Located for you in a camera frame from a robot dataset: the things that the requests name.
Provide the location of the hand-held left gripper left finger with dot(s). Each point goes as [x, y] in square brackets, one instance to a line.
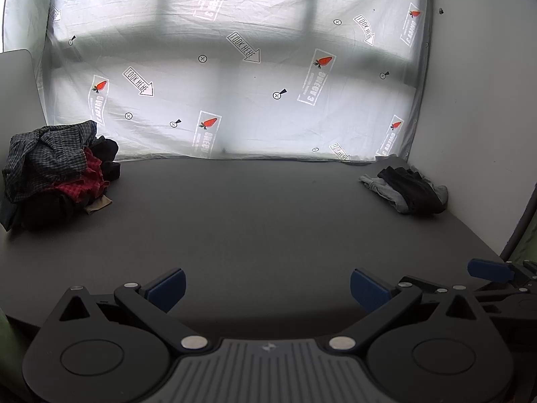
[168, 289]

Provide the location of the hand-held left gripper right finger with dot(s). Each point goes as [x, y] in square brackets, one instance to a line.
[369, 291]

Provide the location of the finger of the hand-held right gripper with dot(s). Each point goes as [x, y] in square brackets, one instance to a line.
[491, 271]

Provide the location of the blue plaid shirt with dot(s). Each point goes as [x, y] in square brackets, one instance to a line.
[44, 157]

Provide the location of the dark green cloth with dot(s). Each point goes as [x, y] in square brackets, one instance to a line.
[522, 235]

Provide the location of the folded grey garment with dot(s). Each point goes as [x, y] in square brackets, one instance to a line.
[379, 187]

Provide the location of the tan cloth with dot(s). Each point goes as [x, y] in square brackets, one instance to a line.
[98, 204]

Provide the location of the folded black garment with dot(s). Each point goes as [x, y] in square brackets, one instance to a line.
[413, 189]

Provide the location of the red plaid garment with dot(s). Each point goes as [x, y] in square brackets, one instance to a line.
[84, 180]

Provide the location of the dark teal garment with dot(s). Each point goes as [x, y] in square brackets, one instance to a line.
[8, 216]

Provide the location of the white printed sheet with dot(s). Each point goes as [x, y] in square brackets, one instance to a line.
[235, 63]

